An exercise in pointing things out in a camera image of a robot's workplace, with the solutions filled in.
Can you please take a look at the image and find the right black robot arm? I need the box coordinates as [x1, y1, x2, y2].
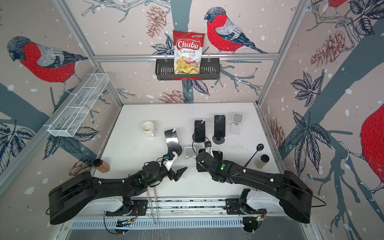
[196, 151, 313, 224]

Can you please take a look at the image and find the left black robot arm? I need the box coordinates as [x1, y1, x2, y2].
[46, 154, 188, 225]

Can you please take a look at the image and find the large black reflective phone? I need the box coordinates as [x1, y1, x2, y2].
[164, 129, 180, 152]

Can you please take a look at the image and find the grey round base stand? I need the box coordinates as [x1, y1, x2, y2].
[212, 136, 225, 145]

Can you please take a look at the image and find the purple-edged black phone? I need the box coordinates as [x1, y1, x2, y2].
[194, 120, 206, 143]

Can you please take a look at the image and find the tall black phone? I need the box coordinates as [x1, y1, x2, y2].
[214, 115, 226, 138]

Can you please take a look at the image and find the left pink chopstick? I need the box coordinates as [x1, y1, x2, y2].
[147, 188, 155, 219]

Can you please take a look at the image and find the pink chopstick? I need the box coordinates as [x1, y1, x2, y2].
[153, 187, 159, 225]
[147, 188, 155, 219]

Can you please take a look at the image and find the white ceramic mug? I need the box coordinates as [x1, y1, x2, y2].
[141, 121, 156, 138]

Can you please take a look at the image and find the right pink chopstick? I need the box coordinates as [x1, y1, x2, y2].
[153, 187, 159, 225]

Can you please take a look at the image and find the Chuba cassava chips bag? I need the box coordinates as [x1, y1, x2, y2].
[173, 31, 205, 75]

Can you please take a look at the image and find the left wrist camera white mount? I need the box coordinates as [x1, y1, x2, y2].
[163, 152, 178, 171]

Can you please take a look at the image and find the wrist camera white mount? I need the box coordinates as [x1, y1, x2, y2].
[163, 152, 178, 171]
[204, 141, 213, 156]

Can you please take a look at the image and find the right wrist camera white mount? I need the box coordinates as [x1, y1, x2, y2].
[204, 141, 213, 156]

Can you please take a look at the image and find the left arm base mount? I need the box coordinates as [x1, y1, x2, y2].
[106, 199, 148, 217]

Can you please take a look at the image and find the aluminium front rail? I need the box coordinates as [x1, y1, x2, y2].
[64, 196, 311, 217]

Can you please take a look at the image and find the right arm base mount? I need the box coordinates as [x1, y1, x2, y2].
[224, 189, 267, 216]

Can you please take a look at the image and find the black wire wall basket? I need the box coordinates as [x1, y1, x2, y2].
[155, 58, 221, 81]

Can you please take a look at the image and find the white wire mesh shelf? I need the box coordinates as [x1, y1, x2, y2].
[48, 73, 110, 137]

